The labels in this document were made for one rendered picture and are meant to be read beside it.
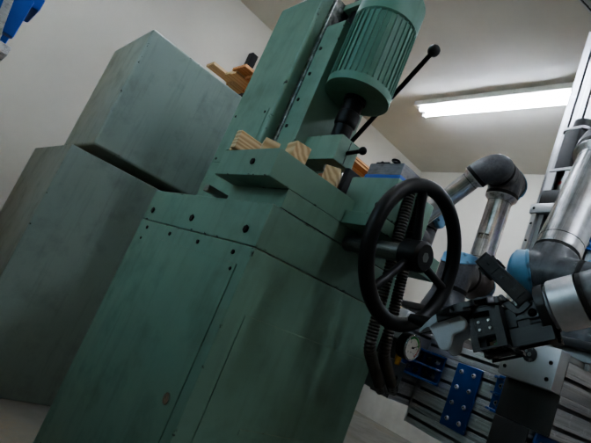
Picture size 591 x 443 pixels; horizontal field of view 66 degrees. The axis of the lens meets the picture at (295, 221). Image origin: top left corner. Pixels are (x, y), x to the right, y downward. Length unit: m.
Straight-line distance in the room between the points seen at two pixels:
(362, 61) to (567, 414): 0.92
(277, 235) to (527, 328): 0.44
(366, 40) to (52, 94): 2.39
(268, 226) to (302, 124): 0.44
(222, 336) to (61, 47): 2.71
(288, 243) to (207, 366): 0.27
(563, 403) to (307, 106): 0.91
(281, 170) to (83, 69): 2.59
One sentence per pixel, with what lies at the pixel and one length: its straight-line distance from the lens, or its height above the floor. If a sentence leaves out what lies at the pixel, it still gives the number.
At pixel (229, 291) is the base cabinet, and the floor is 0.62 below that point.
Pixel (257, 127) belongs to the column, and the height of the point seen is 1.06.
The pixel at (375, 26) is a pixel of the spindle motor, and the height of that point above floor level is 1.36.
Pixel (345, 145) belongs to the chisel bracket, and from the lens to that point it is 1.13.
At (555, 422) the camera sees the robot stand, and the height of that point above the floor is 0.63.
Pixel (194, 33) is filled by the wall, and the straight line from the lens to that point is 3.70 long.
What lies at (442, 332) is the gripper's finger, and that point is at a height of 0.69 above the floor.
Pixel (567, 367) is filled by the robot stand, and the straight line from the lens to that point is 1.18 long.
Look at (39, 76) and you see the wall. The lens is 3.28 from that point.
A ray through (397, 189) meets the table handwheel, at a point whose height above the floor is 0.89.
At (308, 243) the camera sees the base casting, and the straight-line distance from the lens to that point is 0.92.
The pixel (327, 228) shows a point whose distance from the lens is 0.95.
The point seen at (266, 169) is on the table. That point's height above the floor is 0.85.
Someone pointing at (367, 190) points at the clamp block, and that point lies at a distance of 0.99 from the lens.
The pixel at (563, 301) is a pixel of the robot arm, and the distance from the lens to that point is 0.73.
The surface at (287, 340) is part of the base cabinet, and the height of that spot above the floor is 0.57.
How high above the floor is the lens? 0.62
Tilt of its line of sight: 11 degrees up
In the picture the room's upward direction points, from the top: 23 degrees clockwise
